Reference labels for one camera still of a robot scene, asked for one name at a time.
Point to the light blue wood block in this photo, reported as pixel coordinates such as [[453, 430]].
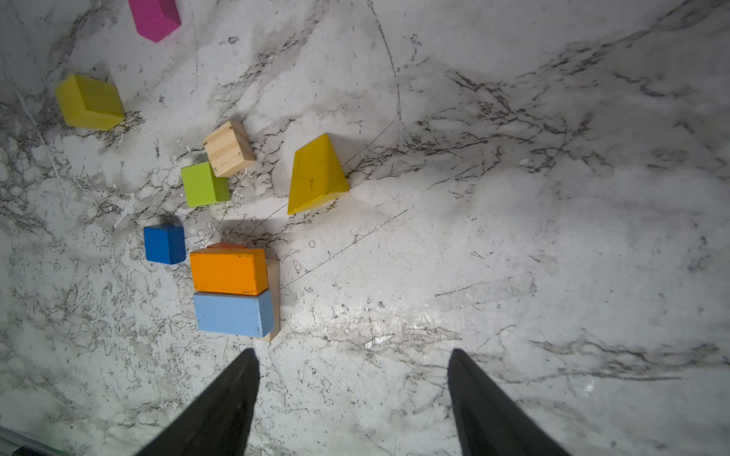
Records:
[[251, 316]]

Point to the magenta wood cube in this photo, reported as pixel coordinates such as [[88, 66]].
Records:
[[155, 19]]

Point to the orange wood block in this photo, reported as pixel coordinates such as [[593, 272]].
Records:
[[231, 271]]

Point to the lime green wood cube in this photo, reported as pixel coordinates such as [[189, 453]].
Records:
[[202, 187]]

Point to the small natural wood cube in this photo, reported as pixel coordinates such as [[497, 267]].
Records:
[[229, 150]]

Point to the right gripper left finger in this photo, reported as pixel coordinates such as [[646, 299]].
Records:
[[218, 422]]

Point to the yellow wood cube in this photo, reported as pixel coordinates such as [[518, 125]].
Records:
[[89, 103]]

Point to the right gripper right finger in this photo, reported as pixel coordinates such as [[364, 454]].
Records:
[[488, 422]]

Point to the natural tan wood block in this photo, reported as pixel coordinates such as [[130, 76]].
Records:
[[275, 289]]

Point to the red-orange wood block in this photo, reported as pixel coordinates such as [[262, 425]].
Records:
[[226, 245]]

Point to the yellow wedge wood block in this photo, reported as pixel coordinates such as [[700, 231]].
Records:
[[317, 176]]

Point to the dark blue wood cube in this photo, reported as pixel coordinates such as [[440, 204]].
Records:
[[165, 244]]

